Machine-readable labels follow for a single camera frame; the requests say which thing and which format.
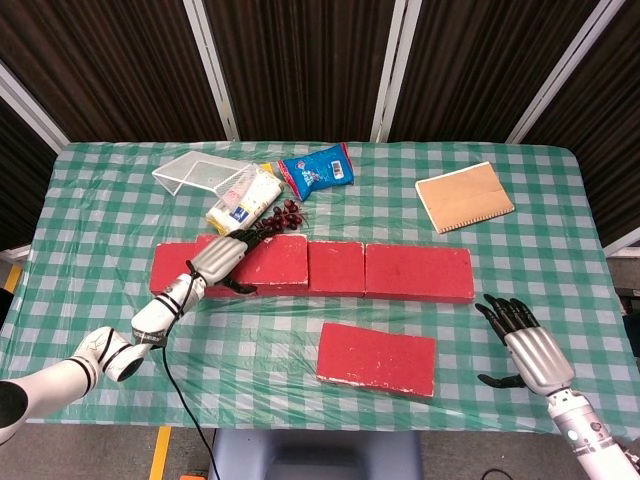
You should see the red brick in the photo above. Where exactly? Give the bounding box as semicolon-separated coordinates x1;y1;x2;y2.
149;242;260;300
306;240;367;298
364;243;475;303
315;322;438;399
194;232;310;297

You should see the dark red grape bunch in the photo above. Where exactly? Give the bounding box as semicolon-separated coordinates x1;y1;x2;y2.
255;198;310;235

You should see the blue snack bag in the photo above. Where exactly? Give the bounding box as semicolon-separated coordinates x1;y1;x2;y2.
277;142;355;202

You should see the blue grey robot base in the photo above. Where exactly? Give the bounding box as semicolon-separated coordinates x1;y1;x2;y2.
207;428;424;480

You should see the dark brown partition panel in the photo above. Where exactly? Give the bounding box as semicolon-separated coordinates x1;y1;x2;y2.
202;0;401;143
388;0;609;144
519;0;640;249
0;94;60;251
0;0;229;145

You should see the brown spiral notebook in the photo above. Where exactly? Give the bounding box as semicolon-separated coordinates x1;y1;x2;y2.
414;160;516;235

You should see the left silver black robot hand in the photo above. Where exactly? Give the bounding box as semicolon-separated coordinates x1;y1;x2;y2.
191;227;275;296

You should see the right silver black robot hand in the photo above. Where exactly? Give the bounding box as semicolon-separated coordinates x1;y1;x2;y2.
474;293;575;396

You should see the white yellow snack bag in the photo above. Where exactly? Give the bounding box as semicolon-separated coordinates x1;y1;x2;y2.
205;167;285;239

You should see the green white checkered tablecloth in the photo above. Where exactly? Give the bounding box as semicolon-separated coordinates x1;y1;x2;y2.
0;141;640;439

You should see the clear plastic box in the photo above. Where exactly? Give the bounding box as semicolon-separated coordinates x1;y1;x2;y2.
151;151;266;199

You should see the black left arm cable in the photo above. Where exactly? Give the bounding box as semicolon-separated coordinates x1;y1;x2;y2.
159;259;222;480

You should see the white partition frame post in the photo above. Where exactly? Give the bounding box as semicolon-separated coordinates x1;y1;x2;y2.
0;62;70;152
369;0;424;144
182;0;242;142
504;0;627;145

